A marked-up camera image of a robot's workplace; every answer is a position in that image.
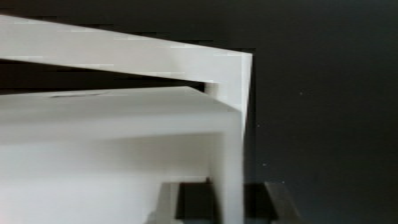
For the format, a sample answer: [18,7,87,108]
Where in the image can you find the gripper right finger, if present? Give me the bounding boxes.
[243,182,302,224]

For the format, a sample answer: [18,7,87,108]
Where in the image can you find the white drawer cabinet frame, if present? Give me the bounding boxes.
[0,15,252,224]

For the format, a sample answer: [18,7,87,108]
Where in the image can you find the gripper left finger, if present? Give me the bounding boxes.
[155,182,220,224]

